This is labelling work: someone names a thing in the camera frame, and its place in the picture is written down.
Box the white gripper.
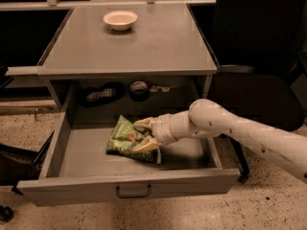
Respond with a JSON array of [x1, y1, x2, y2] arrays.
[[132, 114, 177, 152]]

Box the green jalapeno chip bag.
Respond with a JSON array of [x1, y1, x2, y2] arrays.
[[106, 115, 161, 164]]

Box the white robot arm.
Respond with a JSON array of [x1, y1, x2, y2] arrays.
[[133, 99, 307, 183]]

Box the grey cabinet counter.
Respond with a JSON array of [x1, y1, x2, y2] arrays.
[[35, 2, 220, 108]]

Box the grey open top drawer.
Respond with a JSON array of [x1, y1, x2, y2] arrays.
[[17, 84, 239, 206]]

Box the black tape roll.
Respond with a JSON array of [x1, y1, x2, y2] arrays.
[[129, 80, 149, 102]]

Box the small metal keys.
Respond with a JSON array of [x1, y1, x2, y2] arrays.
[[149, 85, 176, 93]]

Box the white paper bowl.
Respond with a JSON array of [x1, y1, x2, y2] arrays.
[[103, 11, 138, 32]]

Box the black chair base left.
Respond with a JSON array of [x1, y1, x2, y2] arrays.
[[0, 130, 55, 223]]

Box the black office chair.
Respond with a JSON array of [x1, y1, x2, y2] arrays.
[[206, 0, 307, 184]]

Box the black drawer handle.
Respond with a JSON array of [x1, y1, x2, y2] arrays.
[[115, 185, 152, 199]]

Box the black strap bundle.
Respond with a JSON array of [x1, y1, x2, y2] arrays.
[[76, 81, 126, 108]]

